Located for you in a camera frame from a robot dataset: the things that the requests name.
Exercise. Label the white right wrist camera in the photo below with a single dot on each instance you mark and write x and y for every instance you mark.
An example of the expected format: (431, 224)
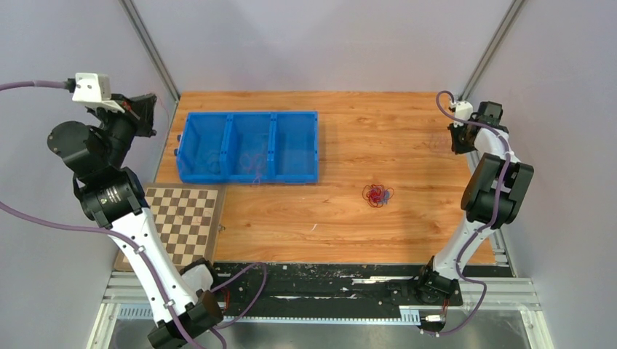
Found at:
(462, 111)

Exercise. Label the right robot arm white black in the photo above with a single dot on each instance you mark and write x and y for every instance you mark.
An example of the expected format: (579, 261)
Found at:
(492, 198)

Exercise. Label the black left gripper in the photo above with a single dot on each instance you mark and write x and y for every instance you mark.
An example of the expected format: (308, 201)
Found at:
(138, 113)

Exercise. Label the wooden chessboard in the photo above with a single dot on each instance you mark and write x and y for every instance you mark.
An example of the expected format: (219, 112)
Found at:
(187, 218)

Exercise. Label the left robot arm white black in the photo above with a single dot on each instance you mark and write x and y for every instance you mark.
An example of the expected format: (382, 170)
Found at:
(182, 303)

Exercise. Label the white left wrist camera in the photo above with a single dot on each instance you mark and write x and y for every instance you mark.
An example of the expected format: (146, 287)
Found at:
(93, 90)

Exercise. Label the blue three-compartment plastic bin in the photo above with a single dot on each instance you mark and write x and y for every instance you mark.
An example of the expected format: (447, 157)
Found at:
(249, 147)

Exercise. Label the aluminium corner post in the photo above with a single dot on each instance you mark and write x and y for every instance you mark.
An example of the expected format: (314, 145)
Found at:
(505, 25)
(149, 46)

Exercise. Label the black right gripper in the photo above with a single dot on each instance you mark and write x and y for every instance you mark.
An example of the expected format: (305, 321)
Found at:
(458, 148)

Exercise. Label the right aluminium corner post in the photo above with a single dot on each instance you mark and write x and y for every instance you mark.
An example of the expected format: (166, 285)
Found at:
(505, 25)

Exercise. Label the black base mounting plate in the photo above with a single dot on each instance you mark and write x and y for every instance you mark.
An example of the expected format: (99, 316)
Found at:
(313, 290)

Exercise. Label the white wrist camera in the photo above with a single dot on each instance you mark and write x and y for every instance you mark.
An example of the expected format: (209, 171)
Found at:
(93, 90)
(462, 111)

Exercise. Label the left aluminium corner post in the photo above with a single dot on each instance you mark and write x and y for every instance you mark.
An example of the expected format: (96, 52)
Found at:
(149, 46)

